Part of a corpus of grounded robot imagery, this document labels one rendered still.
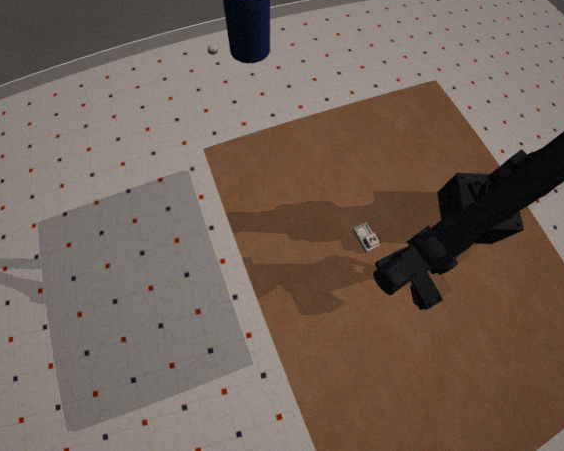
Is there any white number cube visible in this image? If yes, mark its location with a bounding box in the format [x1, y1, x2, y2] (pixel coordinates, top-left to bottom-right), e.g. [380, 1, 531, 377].
[363, 233, 379, 249]

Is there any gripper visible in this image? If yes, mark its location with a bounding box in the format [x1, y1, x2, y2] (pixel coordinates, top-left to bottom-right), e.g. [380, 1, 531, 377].
[375, 245, 409, 269]

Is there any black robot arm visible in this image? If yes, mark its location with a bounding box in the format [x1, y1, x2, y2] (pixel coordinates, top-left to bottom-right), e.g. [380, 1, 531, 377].
[373, 132, 564, 310]

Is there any white rectangular tray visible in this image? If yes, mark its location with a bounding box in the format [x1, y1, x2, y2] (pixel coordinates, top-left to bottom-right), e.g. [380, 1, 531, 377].
[352, 222, 379, 253]

